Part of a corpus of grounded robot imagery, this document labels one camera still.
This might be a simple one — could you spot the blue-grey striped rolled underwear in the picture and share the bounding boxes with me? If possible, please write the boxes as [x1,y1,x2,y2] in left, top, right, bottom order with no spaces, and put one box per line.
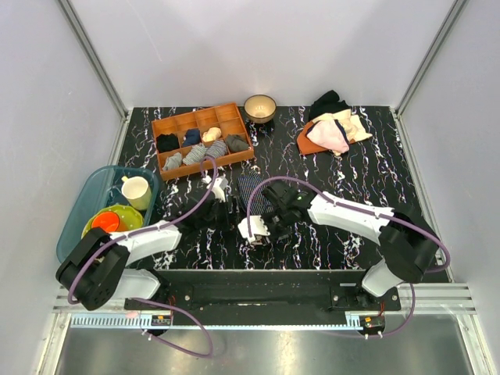
[205,139,228,159]

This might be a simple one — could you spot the orange cloth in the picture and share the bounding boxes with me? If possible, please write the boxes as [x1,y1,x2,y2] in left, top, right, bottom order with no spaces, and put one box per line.
[297,121,328,155]

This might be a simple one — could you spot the light grey rolled underwear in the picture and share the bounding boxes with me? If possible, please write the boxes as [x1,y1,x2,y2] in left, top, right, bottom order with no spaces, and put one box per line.
[162,152,183,171]

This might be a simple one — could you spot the aluminium frame rail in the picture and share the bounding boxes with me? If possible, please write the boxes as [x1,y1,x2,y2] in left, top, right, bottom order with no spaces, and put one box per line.
[55,0,128,120]

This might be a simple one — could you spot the orange cup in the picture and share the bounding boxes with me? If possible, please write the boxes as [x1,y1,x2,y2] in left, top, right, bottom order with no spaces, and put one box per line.
[91,211,120,233]

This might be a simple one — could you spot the orange wooden divider tray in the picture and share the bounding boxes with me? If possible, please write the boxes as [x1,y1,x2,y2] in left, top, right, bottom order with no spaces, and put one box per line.
[152,102,255,181]

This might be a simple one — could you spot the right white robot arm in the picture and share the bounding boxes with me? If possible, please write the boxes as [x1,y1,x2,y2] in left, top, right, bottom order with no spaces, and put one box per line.
[263,179,440,310]

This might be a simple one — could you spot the pink underwear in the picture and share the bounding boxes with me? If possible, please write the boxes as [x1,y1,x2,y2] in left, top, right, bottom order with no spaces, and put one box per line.
[306,120,349,155]

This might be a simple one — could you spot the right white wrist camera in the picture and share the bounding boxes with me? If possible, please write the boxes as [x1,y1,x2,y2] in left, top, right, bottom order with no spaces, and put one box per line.
[237,216,270,246]

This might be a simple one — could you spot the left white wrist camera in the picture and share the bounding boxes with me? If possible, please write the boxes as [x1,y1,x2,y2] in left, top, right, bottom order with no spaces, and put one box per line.
[202,176,228,202]

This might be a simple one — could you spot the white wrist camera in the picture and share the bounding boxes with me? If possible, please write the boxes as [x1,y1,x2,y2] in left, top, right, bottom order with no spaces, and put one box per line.
[202,176,228,202]
[237,216,270,246]

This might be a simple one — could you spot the cream ceramic mug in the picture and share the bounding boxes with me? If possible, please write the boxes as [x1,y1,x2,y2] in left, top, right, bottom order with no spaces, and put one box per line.
[120,177,152,211]

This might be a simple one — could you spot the navy rolled underwear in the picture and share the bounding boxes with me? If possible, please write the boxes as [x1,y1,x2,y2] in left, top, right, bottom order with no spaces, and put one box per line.
[182,128,202,148]

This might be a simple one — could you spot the beige ceramic bowl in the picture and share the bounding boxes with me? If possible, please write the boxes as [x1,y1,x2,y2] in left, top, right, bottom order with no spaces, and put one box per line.
[244,95,277,123]

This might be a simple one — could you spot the blue striped underwear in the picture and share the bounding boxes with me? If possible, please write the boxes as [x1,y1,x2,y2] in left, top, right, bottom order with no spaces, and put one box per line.
[237,170,274,216]

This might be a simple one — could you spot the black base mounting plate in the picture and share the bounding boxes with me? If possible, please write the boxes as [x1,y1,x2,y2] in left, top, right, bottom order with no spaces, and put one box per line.
[124,269,402,317]

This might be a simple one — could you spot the black rolled underwear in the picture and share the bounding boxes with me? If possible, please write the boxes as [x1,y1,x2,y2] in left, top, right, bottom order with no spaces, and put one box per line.
[156,134,180,153]

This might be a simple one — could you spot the teal plastic bin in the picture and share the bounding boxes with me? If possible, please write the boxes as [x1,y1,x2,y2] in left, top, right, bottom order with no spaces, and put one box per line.
[56,166,159,262]

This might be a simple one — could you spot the black garment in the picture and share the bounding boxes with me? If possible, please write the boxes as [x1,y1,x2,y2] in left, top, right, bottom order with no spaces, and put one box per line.
[309,90,351,121]

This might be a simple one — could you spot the peach rolled underwear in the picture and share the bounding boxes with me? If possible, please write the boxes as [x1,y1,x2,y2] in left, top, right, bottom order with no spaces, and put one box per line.
[202,127,222,142]

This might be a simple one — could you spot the cream underwear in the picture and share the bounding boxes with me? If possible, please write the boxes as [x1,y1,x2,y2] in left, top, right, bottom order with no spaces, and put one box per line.
[312,109,373,144]

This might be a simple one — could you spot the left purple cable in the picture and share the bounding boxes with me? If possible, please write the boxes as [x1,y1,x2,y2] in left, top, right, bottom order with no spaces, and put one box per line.
[68,156,220,359]

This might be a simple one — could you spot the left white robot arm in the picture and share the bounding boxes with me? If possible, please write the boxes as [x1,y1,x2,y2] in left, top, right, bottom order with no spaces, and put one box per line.
[55,194,234,311]

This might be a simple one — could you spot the grey striped rolled underwear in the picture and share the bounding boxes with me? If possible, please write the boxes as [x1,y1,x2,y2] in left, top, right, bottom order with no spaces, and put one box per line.
[183,144,208,166]

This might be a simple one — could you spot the yellow-green dotted plate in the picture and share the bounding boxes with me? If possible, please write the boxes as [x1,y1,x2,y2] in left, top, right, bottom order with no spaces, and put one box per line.
[81,205,144,237]

